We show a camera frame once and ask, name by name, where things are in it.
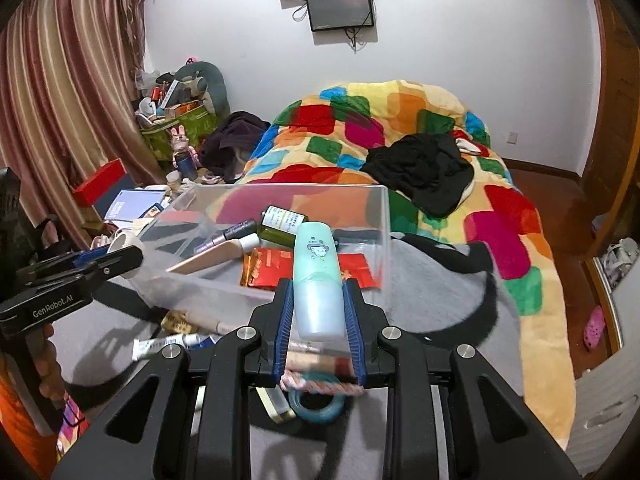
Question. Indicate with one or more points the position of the blue tape roll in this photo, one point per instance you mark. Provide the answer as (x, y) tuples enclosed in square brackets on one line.
[(315, 410)]

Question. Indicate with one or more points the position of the dark blue box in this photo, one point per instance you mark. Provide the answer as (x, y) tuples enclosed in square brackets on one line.
[(112, 200)]

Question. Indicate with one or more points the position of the pink clog shoe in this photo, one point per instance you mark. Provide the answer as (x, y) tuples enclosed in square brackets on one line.
[(595, 327)]

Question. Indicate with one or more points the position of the white red cloth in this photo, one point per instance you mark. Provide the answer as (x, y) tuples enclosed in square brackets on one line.
[(467, 146)]

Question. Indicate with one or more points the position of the grey black patterned blanket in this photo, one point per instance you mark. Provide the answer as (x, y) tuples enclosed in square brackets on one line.
[(450, 310)]

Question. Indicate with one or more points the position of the silver cosmetic tube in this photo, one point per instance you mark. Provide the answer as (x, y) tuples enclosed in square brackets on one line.
[(225, 237)]

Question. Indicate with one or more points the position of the white booklet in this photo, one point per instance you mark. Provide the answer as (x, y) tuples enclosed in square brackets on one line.
[(132, 202)]

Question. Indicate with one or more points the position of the grey neck pillow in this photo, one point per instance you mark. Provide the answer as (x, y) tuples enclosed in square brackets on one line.
[(210, 85)]

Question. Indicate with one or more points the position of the small white jar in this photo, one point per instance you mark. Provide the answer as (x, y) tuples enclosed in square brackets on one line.
[(173, 177)]

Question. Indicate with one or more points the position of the pink bunny toy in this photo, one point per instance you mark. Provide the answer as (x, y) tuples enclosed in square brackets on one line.
[(184, 152)]

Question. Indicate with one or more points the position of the orange cloth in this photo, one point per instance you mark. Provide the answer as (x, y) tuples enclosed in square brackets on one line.
[(12, 410)]

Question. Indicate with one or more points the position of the red box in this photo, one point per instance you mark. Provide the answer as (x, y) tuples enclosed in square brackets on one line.
[(97, 182)]

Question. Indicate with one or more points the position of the black bag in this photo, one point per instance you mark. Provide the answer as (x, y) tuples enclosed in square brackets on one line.
[(10, 210)]

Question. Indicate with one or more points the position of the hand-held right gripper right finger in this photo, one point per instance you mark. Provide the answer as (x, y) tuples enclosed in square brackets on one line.
[(354, 335)]

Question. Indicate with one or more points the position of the clear plastic box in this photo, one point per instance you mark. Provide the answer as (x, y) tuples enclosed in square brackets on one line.
[(210, 295)]

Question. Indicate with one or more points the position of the mint green bottle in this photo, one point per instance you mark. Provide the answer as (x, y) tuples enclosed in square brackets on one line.
[(317, 280)]

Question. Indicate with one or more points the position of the pink pouch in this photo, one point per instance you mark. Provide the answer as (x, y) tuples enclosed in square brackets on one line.
[(100, 241)]

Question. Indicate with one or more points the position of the white ointment tube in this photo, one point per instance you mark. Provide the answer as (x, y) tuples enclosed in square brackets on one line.
[(155, 347)]

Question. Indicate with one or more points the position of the black garment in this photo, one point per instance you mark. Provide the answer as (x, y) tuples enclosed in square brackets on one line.
[(420, 170)]

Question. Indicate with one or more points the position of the white cabinet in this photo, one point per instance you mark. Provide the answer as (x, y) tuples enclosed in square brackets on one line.
[(605, 410)]

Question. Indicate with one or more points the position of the wooden wardrobe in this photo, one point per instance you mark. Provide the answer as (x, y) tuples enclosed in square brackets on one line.
[(615, 110)]

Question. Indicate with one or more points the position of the beige cosmetic tube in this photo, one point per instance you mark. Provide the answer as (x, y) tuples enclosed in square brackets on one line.
[(210, 260)]

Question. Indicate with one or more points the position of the red printed bag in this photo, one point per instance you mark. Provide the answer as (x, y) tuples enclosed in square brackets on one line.
[(72, 420)]

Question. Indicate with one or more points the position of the person's left hand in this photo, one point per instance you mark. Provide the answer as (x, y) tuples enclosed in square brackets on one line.
[(50, 360)]

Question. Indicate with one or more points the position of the small gold packet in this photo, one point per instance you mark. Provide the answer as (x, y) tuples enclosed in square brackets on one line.
[(177, 322)]

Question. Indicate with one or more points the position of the small wall monitor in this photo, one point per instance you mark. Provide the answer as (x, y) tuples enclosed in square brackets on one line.
[(340, 10)]

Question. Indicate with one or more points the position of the colourful patchwork blanket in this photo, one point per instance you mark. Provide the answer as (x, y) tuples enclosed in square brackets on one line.
[(500, 230)]

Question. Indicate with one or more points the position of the green bag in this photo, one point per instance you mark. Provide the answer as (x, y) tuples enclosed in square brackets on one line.
[(175, 130)]

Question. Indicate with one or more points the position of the dark green glass bottle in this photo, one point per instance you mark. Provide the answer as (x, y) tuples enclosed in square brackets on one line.
[(275, 232)]

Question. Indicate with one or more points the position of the white sneakers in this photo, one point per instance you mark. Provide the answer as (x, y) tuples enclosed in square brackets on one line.
[(620, 260)]

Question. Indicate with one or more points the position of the red packet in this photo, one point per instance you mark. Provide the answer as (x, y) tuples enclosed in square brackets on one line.
[(357, 272)]

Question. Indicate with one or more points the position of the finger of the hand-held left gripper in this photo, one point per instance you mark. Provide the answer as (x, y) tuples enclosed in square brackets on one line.
[(122, 260), (90, 258)]

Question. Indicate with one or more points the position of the white tape roll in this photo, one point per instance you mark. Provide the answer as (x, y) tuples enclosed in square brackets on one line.
[(120, 240)]

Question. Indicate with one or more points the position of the striped curtain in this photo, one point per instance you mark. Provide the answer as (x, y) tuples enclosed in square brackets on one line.
[(65, 85)]

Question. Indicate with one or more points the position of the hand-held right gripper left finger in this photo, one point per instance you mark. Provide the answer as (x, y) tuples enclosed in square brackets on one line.
[(284, 330)]

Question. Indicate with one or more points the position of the dark purple garment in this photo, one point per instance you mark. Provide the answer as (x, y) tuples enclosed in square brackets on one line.
[(230, 145)]

